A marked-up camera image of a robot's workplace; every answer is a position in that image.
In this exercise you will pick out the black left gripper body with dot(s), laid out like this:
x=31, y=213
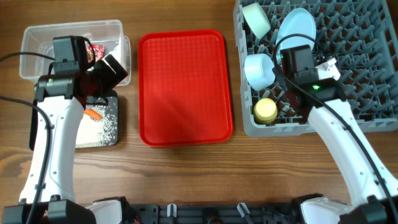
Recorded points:
x=102, y=78

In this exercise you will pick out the orange carrot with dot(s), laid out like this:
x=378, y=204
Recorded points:
x=92, y=114

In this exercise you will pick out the red snack wrapper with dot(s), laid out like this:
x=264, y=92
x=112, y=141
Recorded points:
x=97, y=52

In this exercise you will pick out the white rice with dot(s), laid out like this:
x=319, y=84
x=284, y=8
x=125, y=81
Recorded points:
x=98, y=133

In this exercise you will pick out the light blue rice bowl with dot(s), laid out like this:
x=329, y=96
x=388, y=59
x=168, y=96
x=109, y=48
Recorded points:
x=258, y=70

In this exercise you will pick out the yellow plastic cup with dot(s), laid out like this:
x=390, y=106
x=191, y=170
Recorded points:
x=265, y=111

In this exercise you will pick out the green bowl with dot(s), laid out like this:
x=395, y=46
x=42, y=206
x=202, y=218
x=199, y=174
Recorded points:
x=256, y=19

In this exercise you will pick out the light blue plate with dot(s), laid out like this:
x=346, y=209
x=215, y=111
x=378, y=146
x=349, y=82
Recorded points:
x=298, y=21

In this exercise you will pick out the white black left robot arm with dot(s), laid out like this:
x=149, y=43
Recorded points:
x=48, y=195

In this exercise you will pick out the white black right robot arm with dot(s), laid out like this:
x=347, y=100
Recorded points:
x=372, y=188

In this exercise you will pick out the black waste tray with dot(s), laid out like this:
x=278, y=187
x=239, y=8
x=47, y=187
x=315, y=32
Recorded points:
x=73, y=127

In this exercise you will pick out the clear plastic waste bin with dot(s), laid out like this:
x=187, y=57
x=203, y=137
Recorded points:
x=109, y=33

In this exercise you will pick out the grey dishwasher rack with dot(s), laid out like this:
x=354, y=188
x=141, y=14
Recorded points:
x=359, y=34

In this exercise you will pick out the red serving tray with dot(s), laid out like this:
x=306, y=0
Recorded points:
x=184, y=94

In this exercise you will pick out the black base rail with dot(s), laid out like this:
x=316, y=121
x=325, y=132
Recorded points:
x=172, y=213

